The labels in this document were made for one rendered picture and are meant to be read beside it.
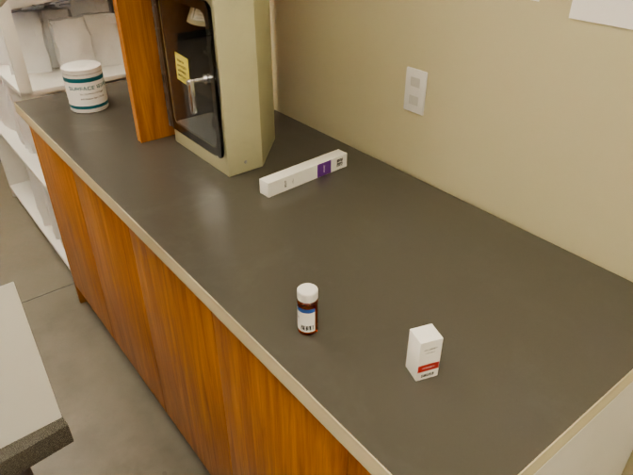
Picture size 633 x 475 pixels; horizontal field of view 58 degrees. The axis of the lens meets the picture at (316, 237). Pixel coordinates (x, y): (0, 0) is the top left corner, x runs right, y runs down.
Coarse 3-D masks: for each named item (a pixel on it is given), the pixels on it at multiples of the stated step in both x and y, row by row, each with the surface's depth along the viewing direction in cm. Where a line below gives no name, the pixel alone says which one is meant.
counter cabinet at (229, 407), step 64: (64, 192) 204; (128, 256) 163; (128, 320) 192; (192, 320) 136; (192, 384) 155; (256, 384) 117; (192, 448) 180; (256, 448) 130; (320, 448) 102; (576, 448) 94
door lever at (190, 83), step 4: (204, 76) 144; (188, 80) 142; (192, 80) 142; (196, 80) 143; (200, 80) 143; (204, 80) 144; (188, 84) 142; (192, 84) 142; (188, 88) 143; (192, 88) 143; (188, 92) 144; (192, 92) 143; (188, 96) 144; (192, 96) 144; (192, 100) 144; (196, 100) 145; (192, 104) 145; (196, 104) 145; (192, 108) 145; (196, 108) 146; (192, 112) 146; (196, 112) 146
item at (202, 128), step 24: (168, 0) 147; (192, 0) 137; (168, 24) 151; (192, 24) 140; (168, 48) 156; (192, 48) 145; (168, 72) 162; (192, 72) 149; (216, 72) 141; (216, 96) 144; (192, 120) 159; (216, 120) 148; (216, 144) 153
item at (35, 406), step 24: (0, 288) 73; (0, 312) 74; (0, 336) 75; (24, 336) 78; (0, 360) 77; (24, 360) 79; (0, 384) 78; (24, 384) 81; (48, 384) 83; (0, 408) 80; (24, 408) 82; (48, 408) 85; (0, 432) 81; (24, 432) 84
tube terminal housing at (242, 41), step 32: (224, 0) 133; (256, 0) 141; (224, 32) 137; (256, 32) 143; (224, 64) 140; (256, 64) 146; (224, 96) 144; (256, 96) 150; (224, 128) 148; (256, 128) 155; (224, 160) 155; (256, 160) 159
